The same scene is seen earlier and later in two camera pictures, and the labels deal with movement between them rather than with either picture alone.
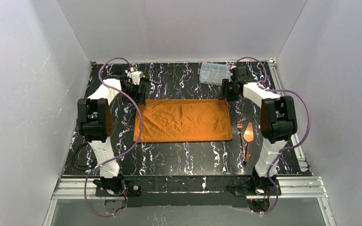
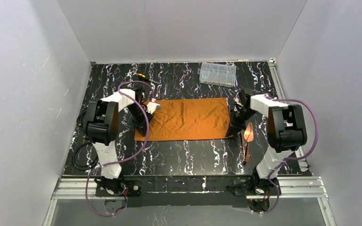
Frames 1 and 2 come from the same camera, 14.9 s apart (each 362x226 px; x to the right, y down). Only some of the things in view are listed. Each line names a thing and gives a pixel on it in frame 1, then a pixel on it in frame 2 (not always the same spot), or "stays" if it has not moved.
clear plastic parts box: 214,73 stays
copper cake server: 249,136 stays
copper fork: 239,125 stays
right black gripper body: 228,90 to 236,119
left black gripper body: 140,91 to 140,119
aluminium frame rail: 287,187 stays
